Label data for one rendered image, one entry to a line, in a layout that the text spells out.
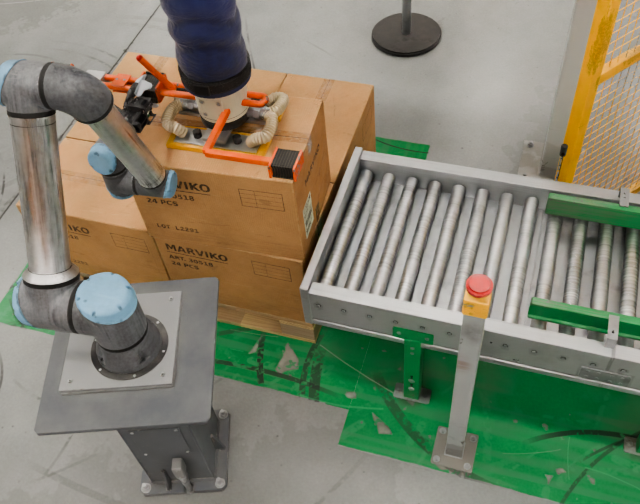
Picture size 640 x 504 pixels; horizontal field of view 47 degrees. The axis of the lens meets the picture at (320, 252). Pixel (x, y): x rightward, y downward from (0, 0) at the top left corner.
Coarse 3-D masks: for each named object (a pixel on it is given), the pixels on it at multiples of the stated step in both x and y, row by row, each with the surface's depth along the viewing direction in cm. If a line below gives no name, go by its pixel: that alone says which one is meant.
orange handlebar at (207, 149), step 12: (108, 84) 248; (120, 84) 246; (180, 84) 245; (168, 96) 244; (180, 96) 242; (192, 96) 241; (252, 96) 239; (264, 96) 237; (216, 132) 229; (216, 156) 223; (228, 156) 222; (240, 156) 221; (252, 156) 221; (264, 156) 221
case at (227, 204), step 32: (288, 96) 258; (160, 128) 253; (256, 128) 249; (288, 128) 248; (320, 128) 258; (160, 160) 243; (192, 160) 242; (224, 160) 241; (320, 160) 264; (192, 192) 248; (224, 192) 244; (256, 192) 240; (288, 192) 236; (320, 192) 272; (160, 224) 268; (192, 224) 263; (224, 224) 258; (256, 224) 254; (288, 224) 249; (288, 256) 264
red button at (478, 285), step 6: (474, 276) 193; (480, 276) 192; (486, 276) 192; (468, 282) 192; (474, 282) 191; (480, 282) 191; (486, 282) 191; (492, 282) 192; (468, 288) 191; (474, 288) 190; (480, 288) 190; (486, 288) 190; (492, 288) 190; (474, 294) 190; (480, 294) 190; (486, 294) 190
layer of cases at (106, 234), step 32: (128, 64) 343; (160, 64) 341; (320, 96) 318; (352, 96) 316; (352, 128) 304; (64, 160) 306; (64, 192) 294; (96, 192) 293; (96, 224) 285; (128, 224) 281; (320, 224) 277; (96, 256) 304; (128, 256) 296; (160, 256) 289; (192, 256) 282; (224, 256) 275; (256, 256) 268; (224, 288) 293; (256, 288) 286; (288, 288) 279
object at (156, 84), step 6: (144, 72) 247; (162, 72) 247; (150, 78) 247; (156, 78) 246; (156, 84) 245; (162, 84) 245; (150, 90) 242; (156, 90) 242; (150, 96) 244; (156, 96) 244; (162, 96) 246; (156, 102) 245
